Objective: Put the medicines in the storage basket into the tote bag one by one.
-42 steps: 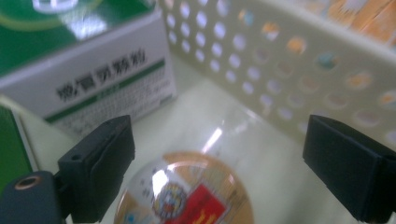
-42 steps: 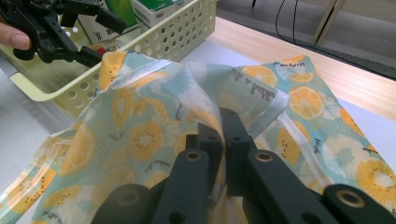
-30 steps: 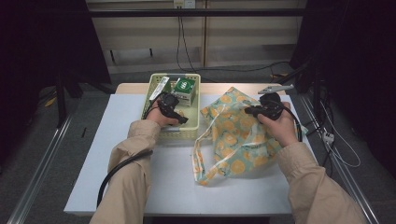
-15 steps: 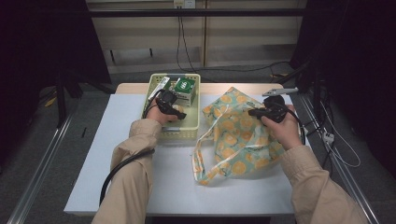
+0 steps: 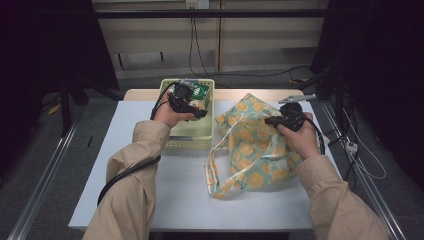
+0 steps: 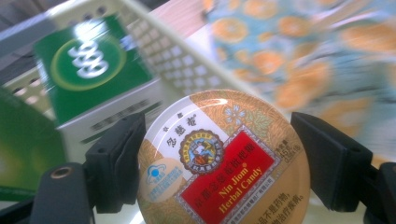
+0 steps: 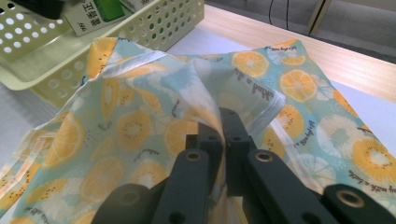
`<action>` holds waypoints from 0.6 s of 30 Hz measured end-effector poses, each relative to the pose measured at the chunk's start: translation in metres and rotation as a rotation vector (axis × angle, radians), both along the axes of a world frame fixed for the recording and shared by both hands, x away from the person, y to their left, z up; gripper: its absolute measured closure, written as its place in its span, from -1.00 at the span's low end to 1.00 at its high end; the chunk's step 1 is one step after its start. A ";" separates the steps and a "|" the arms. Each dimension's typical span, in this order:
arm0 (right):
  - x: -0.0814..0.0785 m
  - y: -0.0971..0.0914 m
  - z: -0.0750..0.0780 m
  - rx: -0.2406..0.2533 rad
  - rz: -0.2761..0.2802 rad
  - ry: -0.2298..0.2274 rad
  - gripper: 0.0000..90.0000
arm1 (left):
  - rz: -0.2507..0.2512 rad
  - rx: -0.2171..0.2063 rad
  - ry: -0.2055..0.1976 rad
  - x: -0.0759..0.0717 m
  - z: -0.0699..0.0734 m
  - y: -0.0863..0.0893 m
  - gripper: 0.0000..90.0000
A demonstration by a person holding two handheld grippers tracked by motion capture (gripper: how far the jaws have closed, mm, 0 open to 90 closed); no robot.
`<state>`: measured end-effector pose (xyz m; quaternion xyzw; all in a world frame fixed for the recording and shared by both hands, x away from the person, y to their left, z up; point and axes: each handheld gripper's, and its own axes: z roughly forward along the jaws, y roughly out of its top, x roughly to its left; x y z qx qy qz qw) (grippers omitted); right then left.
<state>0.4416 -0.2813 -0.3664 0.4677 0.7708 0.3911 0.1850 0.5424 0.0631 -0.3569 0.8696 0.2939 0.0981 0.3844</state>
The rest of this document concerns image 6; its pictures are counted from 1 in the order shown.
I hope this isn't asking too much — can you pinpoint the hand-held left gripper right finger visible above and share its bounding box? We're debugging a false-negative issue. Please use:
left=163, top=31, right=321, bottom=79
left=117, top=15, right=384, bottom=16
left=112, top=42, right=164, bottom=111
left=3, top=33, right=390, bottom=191
left=290, top=111, right=374, bottom=213

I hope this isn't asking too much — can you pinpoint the round gold red tin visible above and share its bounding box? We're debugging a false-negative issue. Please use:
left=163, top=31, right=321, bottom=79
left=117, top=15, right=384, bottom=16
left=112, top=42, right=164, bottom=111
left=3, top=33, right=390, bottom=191
left=136, top=89, right=312, bottom=224

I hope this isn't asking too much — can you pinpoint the orange slice print cloth bag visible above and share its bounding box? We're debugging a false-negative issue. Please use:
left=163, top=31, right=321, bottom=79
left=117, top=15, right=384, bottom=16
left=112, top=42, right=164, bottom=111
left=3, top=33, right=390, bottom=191
left=201, top=0, right=396, bottom=171

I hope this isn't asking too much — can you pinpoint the wide green white box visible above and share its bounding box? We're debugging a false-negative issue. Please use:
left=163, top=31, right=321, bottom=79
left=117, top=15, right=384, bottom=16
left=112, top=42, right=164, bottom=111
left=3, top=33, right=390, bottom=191
left=32, top=13, right=165, bottom=163

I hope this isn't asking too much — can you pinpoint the pale yellow plastic basket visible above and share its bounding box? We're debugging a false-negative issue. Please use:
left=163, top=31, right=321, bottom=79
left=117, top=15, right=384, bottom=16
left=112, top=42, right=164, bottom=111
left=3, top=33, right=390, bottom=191
left=0, top=0, right=261, bottom=125

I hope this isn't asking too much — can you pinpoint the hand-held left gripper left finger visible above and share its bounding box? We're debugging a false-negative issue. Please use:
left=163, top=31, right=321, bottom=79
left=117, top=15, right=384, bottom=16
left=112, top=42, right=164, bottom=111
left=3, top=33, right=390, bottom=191
left=83, top=111, right=148, bottom=215

